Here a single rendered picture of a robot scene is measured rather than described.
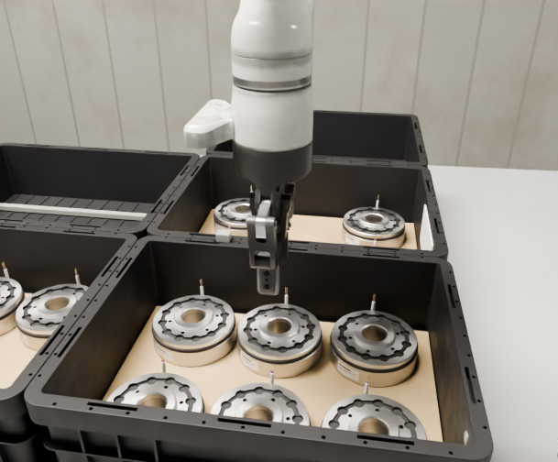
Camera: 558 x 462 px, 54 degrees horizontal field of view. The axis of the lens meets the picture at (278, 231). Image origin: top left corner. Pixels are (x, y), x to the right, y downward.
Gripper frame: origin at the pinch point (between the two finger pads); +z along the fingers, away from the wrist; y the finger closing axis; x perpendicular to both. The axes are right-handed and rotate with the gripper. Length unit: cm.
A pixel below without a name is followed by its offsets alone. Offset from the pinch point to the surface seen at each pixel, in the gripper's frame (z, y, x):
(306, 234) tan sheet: 14.5, 32.7, -0.1
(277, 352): 11.3, -0.8, -0.5
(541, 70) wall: 19, 190, -78
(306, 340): 11.7, 2.2, -3.5
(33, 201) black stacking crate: 15, 38, 53
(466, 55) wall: 14, 189, -47
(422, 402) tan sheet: 14.5, -2.8, -17.0
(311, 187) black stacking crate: 9.2, 40.4, -0.1
